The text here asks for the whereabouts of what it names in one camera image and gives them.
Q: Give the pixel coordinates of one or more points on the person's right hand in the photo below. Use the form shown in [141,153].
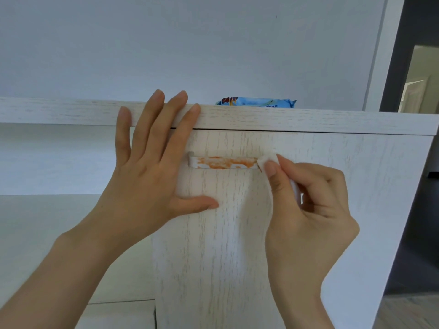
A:
[308,236]

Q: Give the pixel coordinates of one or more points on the person's left hand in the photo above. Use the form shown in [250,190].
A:
[144,188]

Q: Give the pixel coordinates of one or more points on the white cabinet door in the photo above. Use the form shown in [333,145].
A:
[370,202]

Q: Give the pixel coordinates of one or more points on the white wipe pad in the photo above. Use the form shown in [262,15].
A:
[265,159]

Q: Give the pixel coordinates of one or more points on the white wooden cabinet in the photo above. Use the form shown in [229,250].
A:
[308,121]

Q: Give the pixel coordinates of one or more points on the blue wet wipe pack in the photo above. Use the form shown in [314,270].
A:
[253,102]

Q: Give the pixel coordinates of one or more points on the white door frame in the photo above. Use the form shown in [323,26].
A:
[381,65]

